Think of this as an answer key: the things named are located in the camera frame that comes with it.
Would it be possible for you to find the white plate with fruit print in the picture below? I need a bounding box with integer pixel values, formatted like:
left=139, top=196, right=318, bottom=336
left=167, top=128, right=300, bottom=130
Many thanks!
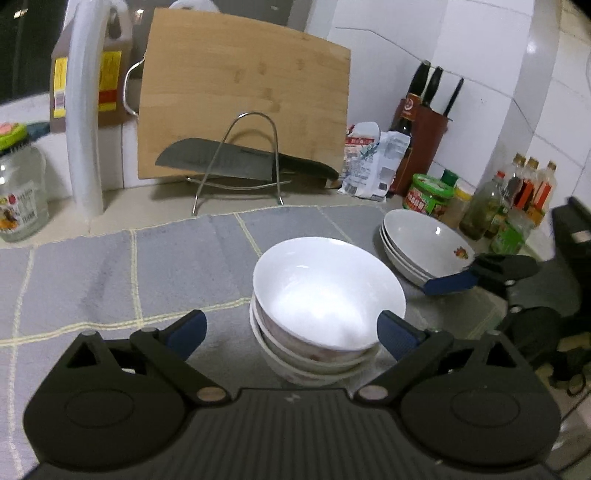
left=384, top=209, right=476, bottom=278

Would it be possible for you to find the white floral bowl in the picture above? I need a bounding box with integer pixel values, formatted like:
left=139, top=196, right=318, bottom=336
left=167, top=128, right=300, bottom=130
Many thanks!
left=250, top=296, right=380, bottom=375

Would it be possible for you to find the small white bowl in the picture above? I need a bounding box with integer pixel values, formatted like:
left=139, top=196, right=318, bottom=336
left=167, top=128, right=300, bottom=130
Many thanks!
left=249, top=310, right=370, bottom=387

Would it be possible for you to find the plain white bowl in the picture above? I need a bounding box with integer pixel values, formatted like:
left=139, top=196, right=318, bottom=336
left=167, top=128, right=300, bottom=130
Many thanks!
left=252, top=237, right=407, bottom=352

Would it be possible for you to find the green plastic bottle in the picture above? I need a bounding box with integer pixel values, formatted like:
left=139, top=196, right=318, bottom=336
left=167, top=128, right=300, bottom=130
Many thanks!
left=490, top=209, right=535, bottom=255

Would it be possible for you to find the olive oil glass bottle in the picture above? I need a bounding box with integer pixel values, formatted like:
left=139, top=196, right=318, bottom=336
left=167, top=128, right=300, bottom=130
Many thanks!
left=459, top=171, right=505, bottom=241

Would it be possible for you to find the red label sauce bottle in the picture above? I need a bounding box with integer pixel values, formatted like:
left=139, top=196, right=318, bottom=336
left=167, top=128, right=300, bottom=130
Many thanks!
left=499, top=153, right=526, bottom=218

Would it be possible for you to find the orange label sauce bottle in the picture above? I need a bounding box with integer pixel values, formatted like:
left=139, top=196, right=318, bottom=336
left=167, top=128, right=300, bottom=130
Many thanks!
left=513, top=157, right=539, bottom=211

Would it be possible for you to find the black stove appliance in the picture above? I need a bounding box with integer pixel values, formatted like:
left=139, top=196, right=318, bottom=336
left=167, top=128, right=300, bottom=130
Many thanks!
left=551, top=196, right=590, bottom=314

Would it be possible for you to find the green lid sauce jar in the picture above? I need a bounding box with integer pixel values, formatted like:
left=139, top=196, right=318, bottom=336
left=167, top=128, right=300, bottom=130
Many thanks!
left=403, top=174, right=454, bottom=219

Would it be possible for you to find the grey checked table mat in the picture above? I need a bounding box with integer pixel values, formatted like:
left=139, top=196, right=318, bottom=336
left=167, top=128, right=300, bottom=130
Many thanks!
left=0, top=203, right=509, bottom=480

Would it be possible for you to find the brown knife block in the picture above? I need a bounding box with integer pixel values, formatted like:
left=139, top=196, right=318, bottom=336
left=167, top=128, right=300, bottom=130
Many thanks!
left=389, top=105, right=449, bottom=196

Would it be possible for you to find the white plastic food bag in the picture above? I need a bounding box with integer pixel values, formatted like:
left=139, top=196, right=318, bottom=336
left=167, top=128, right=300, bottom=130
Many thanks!
left=339, top=122, right=412, bottom=201

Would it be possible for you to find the dark soy sauce bottle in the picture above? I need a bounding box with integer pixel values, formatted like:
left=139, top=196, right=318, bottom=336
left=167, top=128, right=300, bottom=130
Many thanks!
left=388, top=92, right=422, bottom=197

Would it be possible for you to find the glass jar green lid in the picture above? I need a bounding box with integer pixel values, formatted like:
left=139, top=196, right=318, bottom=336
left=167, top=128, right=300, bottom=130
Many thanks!
left=0, top=123, right=49, bottom=243

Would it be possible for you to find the black knife in block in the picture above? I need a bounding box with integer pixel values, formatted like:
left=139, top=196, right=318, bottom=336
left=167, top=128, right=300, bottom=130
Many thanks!
left=408, top=60, right=431, bottom=97

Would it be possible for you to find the cooking oil bottle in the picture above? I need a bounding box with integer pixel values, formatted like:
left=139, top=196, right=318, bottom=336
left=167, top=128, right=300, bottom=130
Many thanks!
left=49, top=1, right=132, bottom=133

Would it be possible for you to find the bamboo cutting board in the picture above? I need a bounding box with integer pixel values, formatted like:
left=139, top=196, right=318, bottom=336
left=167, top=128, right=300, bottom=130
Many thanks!
left=137, top=8, right=351, bottom=179

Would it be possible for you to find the white paper roll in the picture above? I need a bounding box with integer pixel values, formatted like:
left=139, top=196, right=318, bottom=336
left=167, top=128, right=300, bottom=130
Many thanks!
left=65, top=1, right=110, bottom=221

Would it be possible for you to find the black handled cleaver knife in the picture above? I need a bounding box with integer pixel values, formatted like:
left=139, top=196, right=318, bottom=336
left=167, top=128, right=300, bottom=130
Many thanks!
left=155, top=138, right=339, bottom=181

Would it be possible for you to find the metal wire rack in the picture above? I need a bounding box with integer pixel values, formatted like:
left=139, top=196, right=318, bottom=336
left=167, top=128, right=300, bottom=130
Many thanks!
left=185, top=111, right=287, bottom=216

